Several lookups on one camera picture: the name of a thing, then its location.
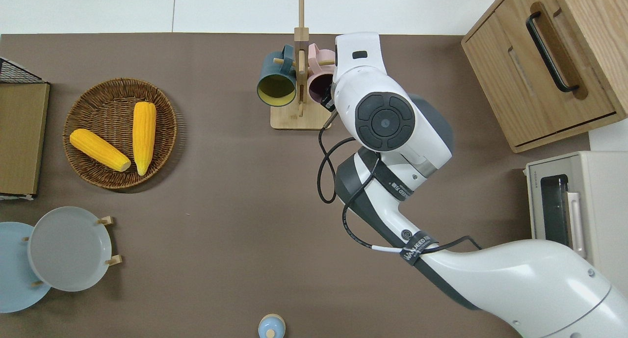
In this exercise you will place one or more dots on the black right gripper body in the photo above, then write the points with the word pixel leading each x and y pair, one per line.
pixel 328 102

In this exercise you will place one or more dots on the pink mug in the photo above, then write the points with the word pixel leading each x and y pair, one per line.
pixel 320 58

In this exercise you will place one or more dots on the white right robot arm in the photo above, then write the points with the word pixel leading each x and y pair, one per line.
pixel 387 122

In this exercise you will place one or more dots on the wooden mug stand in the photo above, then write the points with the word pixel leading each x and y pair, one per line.
pixel 300 117

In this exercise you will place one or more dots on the dark blue mug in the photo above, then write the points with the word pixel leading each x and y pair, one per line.
pixel 274 68

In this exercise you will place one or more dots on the brown table mat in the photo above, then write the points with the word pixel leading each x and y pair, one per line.
pixel 221 205

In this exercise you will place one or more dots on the yellow corn cob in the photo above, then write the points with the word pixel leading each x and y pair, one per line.
pixel 100 150
pixel 144 137

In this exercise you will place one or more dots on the wooden cabinet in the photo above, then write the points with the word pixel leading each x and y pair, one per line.
pixel 539 107

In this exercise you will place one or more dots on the round wicker basket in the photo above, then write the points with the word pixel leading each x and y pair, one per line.
pixel 117 176

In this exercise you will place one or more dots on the blue round timer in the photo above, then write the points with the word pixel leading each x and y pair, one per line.
pixel 271 326

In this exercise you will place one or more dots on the wooden plate rack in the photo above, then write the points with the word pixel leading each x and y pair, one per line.
pixel 114 260

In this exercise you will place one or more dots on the white toaster oven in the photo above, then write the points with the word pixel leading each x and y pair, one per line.
pixel 603 195

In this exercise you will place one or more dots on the grey plate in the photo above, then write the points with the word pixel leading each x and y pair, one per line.
pixel 68 249

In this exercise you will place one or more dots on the light blue plate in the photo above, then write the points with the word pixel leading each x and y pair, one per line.
pixel 14 279

